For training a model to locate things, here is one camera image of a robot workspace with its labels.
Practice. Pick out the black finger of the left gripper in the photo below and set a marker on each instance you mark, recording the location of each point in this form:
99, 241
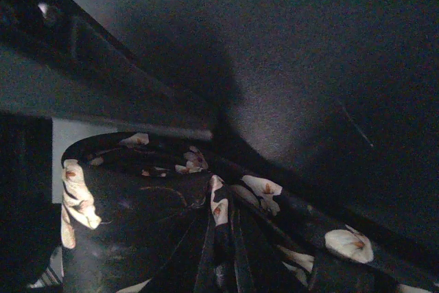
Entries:
57, 61

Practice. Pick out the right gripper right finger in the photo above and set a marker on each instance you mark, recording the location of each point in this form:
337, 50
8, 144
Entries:
257, 242

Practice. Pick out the black floral patterned tie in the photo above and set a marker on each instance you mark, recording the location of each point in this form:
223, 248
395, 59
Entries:
111, 180

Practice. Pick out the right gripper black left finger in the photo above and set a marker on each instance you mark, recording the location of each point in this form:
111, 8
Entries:
172, 243

